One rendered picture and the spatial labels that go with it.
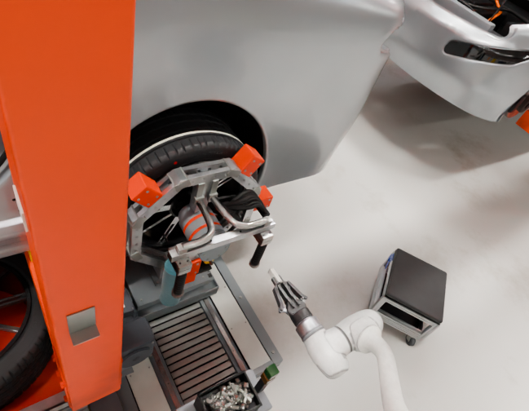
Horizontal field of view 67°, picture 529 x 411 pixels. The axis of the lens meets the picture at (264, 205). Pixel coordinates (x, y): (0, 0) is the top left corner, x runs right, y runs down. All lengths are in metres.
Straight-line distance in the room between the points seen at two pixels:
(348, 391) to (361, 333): 1.02
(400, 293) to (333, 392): 0.66
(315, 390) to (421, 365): 0.73
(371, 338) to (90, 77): 1.18
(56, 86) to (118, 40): 0.09
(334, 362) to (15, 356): 1.11
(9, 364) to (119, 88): 1.30
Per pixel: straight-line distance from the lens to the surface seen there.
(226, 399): 1.62
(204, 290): 2.27
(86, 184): 0.70
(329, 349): 1.44
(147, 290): 2.15
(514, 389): 3.14
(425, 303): 2.54
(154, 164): 1.41
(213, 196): 1.49
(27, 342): 1.76
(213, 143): 1.47
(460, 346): 3.02
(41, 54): 0.55
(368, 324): 1.48
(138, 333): 1.84
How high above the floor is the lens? 2.08
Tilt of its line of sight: 45 degrees down
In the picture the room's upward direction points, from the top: 22 degrees clockwise
